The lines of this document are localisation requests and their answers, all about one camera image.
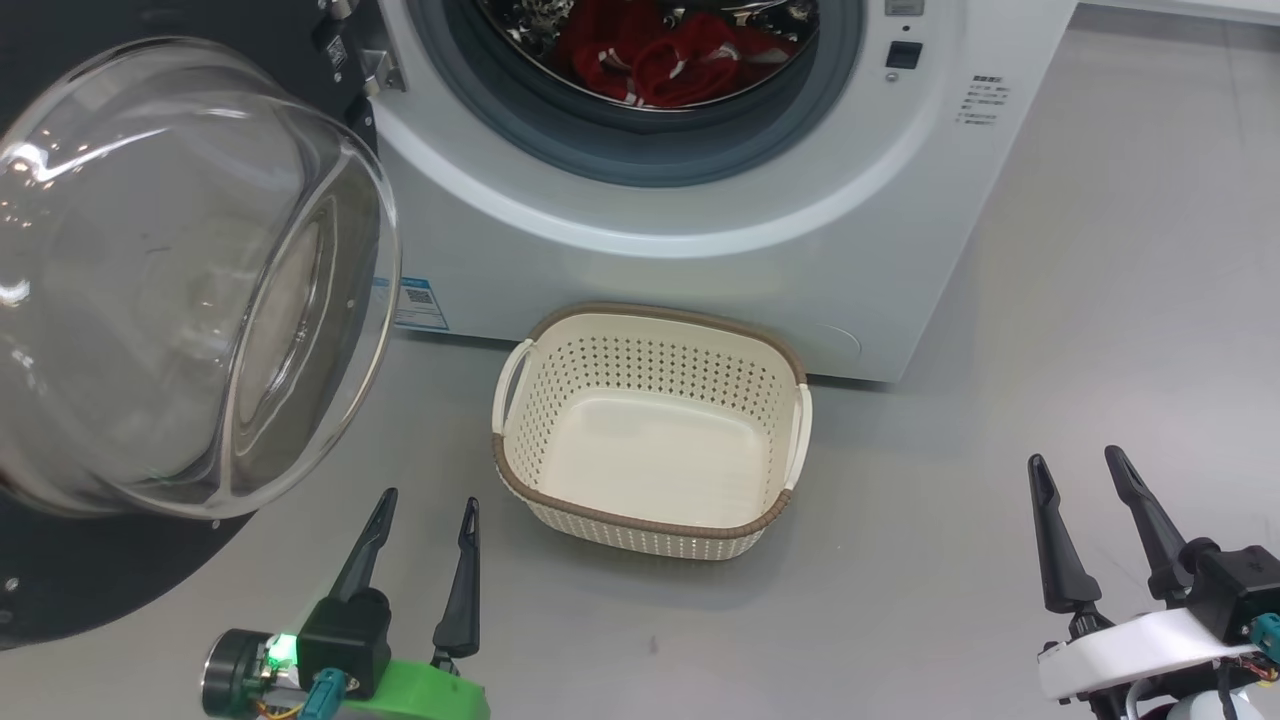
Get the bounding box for white partition panel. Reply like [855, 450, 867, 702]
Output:
[1078, 0, 1280, 27]

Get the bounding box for cream perforated basket brown rim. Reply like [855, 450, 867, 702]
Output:
[491, 303, 813, 561]

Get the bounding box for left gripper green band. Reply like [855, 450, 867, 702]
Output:
[330, 488, 492, 720]

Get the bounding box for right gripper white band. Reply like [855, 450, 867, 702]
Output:
[1028, 446, 1269, 703]

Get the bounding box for red jersey with number print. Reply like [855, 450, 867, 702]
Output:
[632, 8, 801, 109]

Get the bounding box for red garment with small logo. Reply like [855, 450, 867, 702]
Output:
[555, 0, 641, 101]

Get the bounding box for white front-load washing machine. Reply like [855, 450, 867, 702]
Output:
[365, 0, 1081, 386]

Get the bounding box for black round glass washer door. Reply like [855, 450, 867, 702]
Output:
[0, 0, 403, 651]

